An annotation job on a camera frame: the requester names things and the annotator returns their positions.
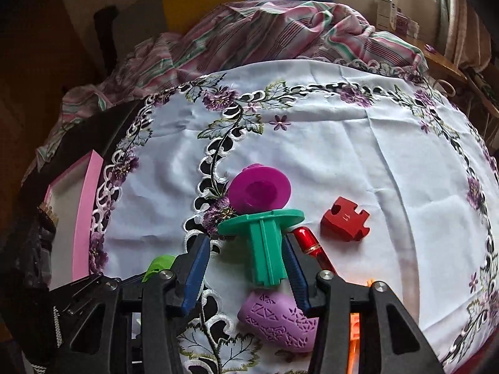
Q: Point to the lime green plastic piece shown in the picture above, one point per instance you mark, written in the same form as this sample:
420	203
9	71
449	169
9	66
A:
158	265

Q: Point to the beige curtain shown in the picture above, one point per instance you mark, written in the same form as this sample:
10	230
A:
464	27

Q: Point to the small purple item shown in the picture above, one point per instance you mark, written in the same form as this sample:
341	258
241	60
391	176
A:
430	49

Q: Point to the wooden side table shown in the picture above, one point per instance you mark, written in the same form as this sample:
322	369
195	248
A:
440	60

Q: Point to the red metallic capsule case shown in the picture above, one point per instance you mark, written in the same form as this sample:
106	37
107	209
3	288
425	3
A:
310	243

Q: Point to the small pink white carton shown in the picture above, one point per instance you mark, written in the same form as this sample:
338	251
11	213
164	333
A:
405	23

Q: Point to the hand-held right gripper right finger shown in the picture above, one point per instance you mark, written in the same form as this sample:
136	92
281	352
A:
297	280

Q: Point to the magenta plastic spool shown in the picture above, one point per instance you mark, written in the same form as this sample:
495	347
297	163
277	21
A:
257	191

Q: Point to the orange plastic toy piece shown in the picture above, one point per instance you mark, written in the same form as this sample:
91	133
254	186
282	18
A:
354	331

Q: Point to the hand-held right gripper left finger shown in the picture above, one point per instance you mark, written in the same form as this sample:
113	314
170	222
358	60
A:
197	270

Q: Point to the yellow board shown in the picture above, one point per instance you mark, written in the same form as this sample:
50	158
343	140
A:
202	0

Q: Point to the purple perforated plastic piece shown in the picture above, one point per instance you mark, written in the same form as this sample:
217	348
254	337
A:
273	319

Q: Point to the wooden rack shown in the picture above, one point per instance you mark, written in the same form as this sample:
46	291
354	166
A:
481	93

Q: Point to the pink green striped blanket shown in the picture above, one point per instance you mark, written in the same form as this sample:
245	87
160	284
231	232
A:
253	31

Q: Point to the pink storage box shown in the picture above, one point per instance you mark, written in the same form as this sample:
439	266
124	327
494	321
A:
87	210

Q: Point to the green plastic spool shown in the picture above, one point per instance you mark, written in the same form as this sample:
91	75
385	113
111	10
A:
265	249

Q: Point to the white embroidered floral tablecloth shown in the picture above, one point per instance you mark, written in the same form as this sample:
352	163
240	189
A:
351	144

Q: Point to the red puzzle piece block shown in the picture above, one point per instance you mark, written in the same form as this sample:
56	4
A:
343	222

